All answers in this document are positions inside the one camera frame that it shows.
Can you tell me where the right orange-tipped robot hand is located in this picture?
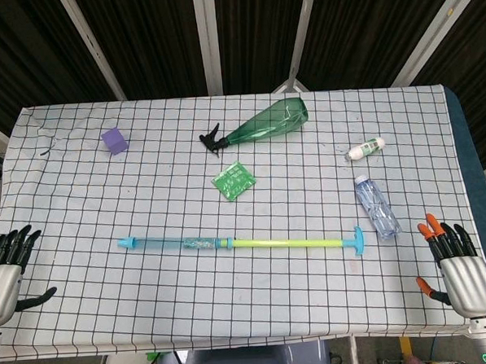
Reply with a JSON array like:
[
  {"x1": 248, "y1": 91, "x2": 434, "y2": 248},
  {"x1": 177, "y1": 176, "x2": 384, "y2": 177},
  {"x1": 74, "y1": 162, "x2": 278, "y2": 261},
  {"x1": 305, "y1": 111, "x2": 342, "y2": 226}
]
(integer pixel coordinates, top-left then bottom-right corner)
[{"x1": 412, "y1": 209, "x2": 486, "y2": 321}]

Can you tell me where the left black-fingered robot hand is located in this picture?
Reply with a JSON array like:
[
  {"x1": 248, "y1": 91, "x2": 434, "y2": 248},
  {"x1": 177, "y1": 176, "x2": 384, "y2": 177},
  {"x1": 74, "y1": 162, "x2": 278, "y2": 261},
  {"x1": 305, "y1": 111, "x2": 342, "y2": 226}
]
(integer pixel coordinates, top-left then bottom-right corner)
[{"x1": 0, "y1": 223, "x2": 59, "y2": 326}]

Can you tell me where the yellow plunger rod blue handle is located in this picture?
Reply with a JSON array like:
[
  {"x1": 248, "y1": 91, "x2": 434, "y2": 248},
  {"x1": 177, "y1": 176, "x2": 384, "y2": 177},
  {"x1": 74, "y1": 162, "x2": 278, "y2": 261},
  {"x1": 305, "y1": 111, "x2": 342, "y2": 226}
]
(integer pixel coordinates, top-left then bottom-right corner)
[{"x1": 228, "y1": 226, "x2": 366, "y2": 265}]

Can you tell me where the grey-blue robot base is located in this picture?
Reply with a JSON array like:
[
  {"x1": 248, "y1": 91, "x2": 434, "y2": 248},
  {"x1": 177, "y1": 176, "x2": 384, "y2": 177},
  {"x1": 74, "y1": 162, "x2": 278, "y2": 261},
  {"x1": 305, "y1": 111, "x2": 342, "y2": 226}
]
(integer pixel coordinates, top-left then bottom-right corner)
[{"x1": 153, "y1": 340, "x2": 331, "y2": 364}]

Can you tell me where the blue table edge pad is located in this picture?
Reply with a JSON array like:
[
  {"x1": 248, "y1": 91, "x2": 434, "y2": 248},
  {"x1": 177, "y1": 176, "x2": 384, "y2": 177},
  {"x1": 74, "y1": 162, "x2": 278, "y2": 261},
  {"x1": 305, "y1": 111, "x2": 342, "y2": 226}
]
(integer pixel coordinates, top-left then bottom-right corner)
[{"x1": 444, "y1": 86, "x2": 486, "y2": 322}]

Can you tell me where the clear plastic water bottle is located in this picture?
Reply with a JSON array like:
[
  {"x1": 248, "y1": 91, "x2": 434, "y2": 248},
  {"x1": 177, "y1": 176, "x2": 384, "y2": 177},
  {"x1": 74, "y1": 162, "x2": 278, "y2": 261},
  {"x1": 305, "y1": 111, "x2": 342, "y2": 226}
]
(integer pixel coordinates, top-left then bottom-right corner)
[{"x1": 352, "y1": 173, "x2": 402, "y2": 242}]

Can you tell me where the small white bottle green label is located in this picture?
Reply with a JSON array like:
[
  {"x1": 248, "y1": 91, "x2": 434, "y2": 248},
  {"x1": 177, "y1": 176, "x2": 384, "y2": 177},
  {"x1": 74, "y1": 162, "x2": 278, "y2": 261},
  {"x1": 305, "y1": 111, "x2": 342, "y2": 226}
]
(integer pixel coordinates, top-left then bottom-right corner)
[{"x1": 344, "y1": 136, "x2": 387, "y2": 162}]

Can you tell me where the white checkered tablecloth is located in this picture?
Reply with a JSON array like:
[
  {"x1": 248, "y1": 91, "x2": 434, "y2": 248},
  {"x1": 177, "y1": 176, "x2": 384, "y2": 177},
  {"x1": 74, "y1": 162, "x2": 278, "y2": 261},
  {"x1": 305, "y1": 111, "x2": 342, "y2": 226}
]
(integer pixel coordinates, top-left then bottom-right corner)
[{"x1": 0, "y1": 81, "x2": 486, "y2": 362}]

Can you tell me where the purple cube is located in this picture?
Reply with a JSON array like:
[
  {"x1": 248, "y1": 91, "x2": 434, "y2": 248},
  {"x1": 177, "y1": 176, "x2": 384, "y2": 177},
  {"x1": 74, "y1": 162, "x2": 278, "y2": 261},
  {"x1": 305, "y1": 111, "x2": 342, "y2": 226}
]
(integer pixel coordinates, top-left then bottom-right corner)
[{"x1": 100, "y1": 127, "x2": 130, "y2": 158}]

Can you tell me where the green foil sachet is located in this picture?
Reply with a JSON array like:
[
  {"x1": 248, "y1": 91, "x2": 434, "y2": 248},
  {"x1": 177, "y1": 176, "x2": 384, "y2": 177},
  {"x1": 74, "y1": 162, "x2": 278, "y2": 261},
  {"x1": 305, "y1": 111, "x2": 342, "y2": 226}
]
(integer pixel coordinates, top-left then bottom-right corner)
[{"x1": 209, "y1": 160, "x2": 257, "y2": 202}]

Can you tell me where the green spray bottle black trigger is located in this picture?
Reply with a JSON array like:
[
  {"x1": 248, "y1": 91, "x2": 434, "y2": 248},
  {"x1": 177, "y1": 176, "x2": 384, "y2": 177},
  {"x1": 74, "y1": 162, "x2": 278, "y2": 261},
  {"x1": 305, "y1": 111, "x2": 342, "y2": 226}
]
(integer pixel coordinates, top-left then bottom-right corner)
[{"x1": 196, "y1": 97, "x2": 311, "y2": 160}]

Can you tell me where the white frame post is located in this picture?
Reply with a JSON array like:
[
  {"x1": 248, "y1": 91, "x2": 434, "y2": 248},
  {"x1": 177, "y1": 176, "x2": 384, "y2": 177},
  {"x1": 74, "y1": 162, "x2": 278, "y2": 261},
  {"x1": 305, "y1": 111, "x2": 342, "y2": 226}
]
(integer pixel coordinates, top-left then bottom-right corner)
[
  {"x1": 191, "y1": 0, "x2": 225, "y2": 98},
  {"x1": 268, "y1": 0, "x2": 325, "y2": 94},
  {"x1": 386, "y1": 0, "x2": 486, "y2": 88},
  {"x1": 58, "y1": 0, "x2": 128, "y2": 105}
]

